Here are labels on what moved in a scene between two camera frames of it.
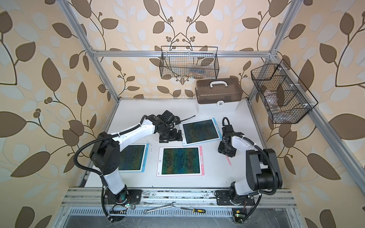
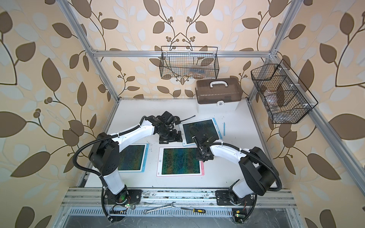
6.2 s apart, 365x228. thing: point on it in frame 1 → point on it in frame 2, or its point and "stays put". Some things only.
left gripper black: [174, 137] stays put
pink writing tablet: [180, 161] stays put
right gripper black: [220, 150] → [198, 157]
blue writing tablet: [133, 158] stays put
